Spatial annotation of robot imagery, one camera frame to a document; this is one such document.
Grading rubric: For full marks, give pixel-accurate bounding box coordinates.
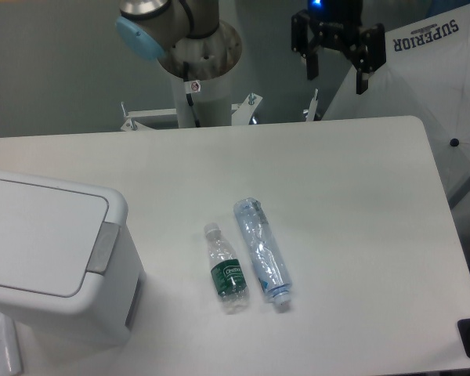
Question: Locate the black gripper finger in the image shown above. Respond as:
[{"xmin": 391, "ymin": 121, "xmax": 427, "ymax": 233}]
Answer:
[
  {"xmin": 291, "ymin": 10, "xmax": 324, "ymax": 81},
  {"xmin": 349, "ymin": 23, "xmax": 386, "ymax": 95}
]

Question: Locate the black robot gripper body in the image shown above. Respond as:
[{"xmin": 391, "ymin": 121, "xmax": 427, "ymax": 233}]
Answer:
[{"xmin": 307, "ymin": 1, "xmax": 363, "ymax": 52}]

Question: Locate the white push-lid trash can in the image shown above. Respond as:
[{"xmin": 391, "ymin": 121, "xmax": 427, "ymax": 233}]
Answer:
[{"xmin": 0, "ymin": 171, "xmax": 146, "ymax": 345}]

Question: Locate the white Superior umbrella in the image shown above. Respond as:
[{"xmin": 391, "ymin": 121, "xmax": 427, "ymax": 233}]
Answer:
[{"xmin": 324, "ymin": 3, "xmax": 470, "ymax": 192}]

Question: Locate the crushed clear blue bottle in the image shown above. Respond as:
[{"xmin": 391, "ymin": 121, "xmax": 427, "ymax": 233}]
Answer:
[{"xmin": 233, "ymin": 197, "xmax": 292, "ymax": 313}]

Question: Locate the small green-label water bottle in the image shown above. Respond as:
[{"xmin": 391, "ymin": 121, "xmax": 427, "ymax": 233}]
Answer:
[{"xmin": 204, "ymin": 222, "xmax": 249, "ymax": 315}]

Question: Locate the white paper notebook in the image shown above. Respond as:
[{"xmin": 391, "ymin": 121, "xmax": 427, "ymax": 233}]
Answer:
[{"xmin": 0, "ymin": 313, "xmax": 23, "ymax": 375}]

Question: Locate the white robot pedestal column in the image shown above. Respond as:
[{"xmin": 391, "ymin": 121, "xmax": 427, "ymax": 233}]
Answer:
[{"xmin": 158, "ymin": 20, "xmax": 242, "ymax": 126}]

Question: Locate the white metal base bracket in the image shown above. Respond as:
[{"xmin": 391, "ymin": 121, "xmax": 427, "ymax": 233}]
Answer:
[{"xmin": 120, "ymin": 92, "xmax": 263, "ymax": 132}]

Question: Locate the black cable on pedestal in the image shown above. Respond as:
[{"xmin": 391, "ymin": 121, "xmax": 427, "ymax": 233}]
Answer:
[{"xmin": 182, "ymin": 60, "xmax": 201, "ymax": 128}]

